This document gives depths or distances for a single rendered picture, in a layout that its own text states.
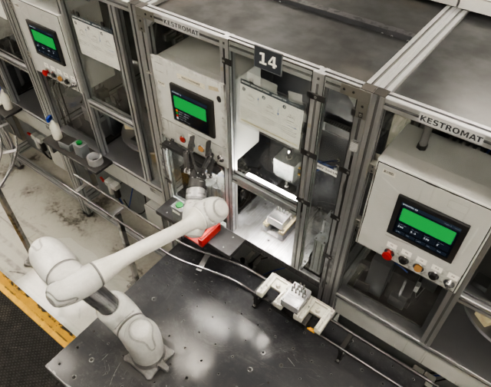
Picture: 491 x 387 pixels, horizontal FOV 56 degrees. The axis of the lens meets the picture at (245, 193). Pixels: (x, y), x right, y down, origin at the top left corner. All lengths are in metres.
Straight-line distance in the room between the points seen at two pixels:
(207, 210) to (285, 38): 0.73
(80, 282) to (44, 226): 2.36
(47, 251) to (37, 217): 2.33
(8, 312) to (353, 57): 2.84
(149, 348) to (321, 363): 0.83
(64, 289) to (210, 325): 0.96
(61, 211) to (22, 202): 0.38
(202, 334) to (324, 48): 1.49
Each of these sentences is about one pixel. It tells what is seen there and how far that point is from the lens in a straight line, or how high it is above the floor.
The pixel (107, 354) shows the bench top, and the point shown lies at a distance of 2.51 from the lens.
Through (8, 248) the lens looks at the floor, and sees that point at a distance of 4.06.
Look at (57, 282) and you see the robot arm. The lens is 1.78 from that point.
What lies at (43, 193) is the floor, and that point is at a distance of 4.37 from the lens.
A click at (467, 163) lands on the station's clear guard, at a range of 1.60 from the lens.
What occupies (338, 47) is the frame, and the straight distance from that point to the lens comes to 1.84.
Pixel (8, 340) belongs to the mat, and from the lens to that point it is 3.55.
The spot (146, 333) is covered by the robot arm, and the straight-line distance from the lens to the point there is 2.20.
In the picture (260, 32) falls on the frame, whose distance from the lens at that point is 1.92.
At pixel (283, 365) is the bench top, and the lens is 2.40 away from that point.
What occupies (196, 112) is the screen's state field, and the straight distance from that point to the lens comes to 2.09.
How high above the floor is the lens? 2.86
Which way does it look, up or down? 45 degrees down
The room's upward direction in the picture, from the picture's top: straight up
